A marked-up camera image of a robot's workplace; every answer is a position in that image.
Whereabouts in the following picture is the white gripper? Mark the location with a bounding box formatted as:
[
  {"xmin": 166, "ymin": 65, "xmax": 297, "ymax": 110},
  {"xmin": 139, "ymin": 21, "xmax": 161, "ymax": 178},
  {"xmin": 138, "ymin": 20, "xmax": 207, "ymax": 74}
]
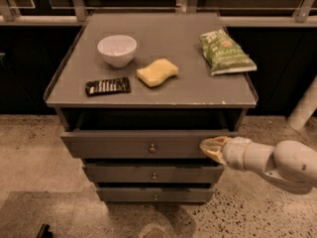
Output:
[{"xmin": 200, "ymin": 136, "xmax": 252, "ymax": 171}]

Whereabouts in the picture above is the grey top drawer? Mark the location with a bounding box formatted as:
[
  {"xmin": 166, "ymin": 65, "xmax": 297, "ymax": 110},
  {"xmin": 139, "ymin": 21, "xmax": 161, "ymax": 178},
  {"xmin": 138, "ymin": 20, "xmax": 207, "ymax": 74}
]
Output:
[{"xmin": 61, "ymin": 130, "xmax": 238, "ymax": 159}]

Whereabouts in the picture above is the grey drawer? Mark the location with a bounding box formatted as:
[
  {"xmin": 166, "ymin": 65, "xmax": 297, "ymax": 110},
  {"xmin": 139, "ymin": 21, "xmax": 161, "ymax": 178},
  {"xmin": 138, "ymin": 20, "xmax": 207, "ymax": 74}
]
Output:
[
  {"xmin": 61, "ymin": 130, "xmax": 238, "ymax": 159},
  {"xmin": 96, "ymin": 182, "xmax": 214, "ymax": 203},
  {"xmin": 83, "ymin": 160, "xmax": 224, "ymax": 183}
]

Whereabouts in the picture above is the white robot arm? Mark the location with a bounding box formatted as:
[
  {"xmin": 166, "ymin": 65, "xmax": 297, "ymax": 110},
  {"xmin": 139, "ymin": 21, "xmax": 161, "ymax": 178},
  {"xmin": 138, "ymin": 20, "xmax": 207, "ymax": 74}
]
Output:
[{"xmin": 199, "ymin": 136, "xmax": 317, "ymax": 194}]

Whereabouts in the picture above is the metal top drawer knob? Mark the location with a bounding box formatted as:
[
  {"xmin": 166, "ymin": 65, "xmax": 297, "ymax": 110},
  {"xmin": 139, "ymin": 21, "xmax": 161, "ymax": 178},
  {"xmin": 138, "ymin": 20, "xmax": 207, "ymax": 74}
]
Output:
[{"xmin": 149, "ymin": 144, "xmax": 157, "ymax": 154}]

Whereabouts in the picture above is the grey middle drawer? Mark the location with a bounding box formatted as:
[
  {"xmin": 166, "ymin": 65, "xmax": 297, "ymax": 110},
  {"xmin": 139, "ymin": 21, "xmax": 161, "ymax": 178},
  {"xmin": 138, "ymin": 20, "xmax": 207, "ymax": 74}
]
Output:
[{"xmin": 83, "ymin": 160, "xmax": 224, "ymax": 183}]

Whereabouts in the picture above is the grey drawer cabinet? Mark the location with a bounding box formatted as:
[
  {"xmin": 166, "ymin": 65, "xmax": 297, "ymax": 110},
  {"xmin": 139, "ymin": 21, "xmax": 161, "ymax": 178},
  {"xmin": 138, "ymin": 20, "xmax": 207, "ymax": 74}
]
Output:
[{"xmin": 43, "ymin": 12, "xmax": 259, "ymax": 204}]

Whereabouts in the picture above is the grey bottom drawer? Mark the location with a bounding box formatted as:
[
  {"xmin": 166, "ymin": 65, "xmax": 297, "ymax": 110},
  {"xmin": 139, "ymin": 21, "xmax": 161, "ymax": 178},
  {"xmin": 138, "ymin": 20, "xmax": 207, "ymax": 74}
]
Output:
[{"xmin": 96, "ymin": 182, "xmax": 214, "ymax": 203}]

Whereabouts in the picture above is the green jalapeno chip bag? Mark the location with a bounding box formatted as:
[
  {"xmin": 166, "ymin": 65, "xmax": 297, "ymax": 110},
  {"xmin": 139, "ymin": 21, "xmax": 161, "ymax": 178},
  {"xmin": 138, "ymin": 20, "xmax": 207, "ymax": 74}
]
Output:
[{"xmin": 199, "ymin": 30, "xmax": 257, "ymax": 76}]

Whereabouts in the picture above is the yellow sponge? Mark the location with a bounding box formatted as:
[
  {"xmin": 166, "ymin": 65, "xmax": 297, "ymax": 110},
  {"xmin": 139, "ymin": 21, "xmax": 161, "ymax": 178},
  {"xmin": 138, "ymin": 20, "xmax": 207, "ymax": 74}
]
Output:
[{"xmin": 137, "ymin": 59, "xmax": 178, "ymax": 87}]

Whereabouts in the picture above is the black snack bar packet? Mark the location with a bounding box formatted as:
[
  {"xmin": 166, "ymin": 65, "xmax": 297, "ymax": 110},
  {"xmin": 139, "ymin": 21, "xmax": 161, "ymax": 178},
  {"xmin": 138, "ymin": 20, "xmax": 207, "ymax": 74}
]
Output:
[{"xmin": 85, "ymin": 77, "xmax": 131, "ymax": 96}]

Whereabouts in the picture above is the white ceramic bowl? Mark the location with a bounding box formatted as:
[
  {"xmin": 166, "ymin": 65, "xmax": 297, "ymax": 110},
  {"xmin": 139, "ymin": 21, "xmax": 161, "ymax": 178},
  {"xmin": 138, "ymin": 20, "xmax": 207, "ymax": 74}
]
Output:
[{"xmin": 97, "ymin": 35, "xmax": 138, "ymax": 68}]

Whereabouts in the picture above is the black object on floor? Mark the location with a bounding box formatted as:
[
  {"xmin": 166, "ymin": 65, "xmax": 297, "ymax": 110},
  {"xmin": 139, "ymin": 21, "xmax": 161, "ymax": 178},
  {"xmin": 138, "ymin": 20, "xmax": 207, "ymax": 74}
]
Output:
[{"xmin": 37, "ymin": 224, "xmax": 53, "ymax": 238}]

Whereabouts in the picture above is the metal railing frame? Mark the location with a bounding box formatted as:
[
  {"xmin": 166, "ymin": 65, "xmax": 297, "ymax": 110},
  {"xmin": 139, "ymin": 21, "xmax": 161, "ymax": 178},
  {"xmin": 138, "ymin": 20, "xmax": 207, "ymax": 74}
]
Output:
[{"xmin": 0, "ymin": 0, "xmax": 317, "ymax": 27}]

